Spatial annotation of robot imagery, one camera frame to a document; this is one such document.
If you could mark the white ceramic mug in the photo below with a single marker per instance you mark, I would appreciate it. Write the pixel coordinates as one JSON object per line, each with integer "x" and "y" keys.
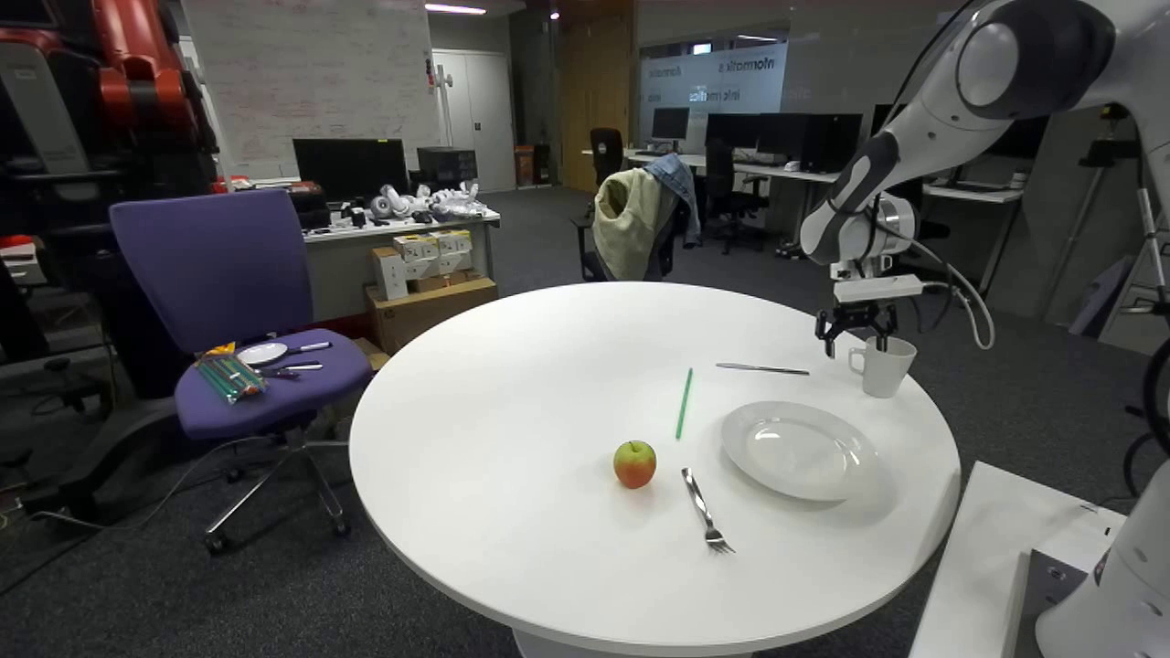
{"x": 884, "y": 363}

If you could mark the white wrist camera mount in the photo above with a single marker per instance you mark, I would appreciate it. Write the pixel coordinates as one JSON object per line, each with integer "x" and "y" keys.
{"x": 872, "y": 291}

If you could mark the green straw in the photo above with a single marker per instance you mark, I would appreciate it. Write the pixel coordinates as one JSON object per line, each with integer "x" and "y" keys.
{"x": 687, "y": 402}

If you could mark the silver fork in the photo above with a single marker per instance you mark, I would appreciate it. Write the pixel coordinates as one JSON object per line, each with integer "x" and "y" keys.
{"x": 713, "y": 535}

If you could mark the white round table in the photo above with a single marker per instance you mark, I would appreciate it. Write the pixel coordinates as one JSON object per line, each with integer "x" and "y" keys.
{"x": 485, "y": 457}

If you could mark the white ceramic plate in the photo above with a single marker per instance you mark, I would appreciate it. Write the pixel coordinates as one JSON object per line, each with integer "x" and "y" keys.
{"x": 797, "y": 452}

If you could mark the chair with beige jacket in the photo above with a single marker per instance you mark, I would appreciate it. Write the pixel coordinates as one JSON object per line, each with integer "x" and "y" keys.
{"x": 639, "y": 216}

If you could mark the small white dish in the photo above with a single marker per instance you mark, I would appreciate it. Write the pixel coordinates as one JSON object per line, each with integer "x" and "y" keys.
{"x": 265, "y": 353}

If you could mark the red industrial robot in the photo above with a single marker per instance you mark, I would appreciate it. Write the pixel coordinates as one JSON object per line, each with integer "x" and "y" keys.
{"x": 100, "y": 105}

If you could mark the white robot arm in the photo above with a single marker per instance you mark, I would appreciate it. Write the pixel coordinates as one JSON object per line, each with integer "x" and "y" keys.
{"x": 1007, "y": 64}

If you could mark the red green apple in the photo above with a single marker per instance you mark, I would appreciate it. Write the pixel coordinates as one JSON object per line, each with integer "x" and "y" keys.
{"x": 633, "y": 462}

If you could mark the black computer monitor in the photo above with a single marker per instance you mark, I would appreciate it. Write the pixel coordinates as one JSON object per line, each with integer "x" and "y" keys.
{"x": 354, "y": 166}

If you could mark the white side desk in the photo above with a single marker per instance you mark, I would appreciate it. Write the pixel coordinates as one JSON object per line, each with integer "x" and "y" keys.
{"x": 977, "y": 595}

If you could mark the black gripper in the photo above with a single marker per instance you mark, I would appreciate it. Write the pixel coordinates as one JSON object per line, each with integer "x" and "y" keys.
{"x": 856, "y": 317}

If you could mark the cardboard box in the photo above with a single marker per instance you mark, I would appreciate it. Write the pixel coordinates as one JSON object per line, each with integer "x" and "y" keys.
{"x": 403, "y": 318}

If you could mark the purple office chair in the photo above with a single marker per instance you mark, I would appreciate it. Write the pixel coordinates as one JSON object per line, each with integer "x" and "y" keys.
{"x": 229, "y": 272}

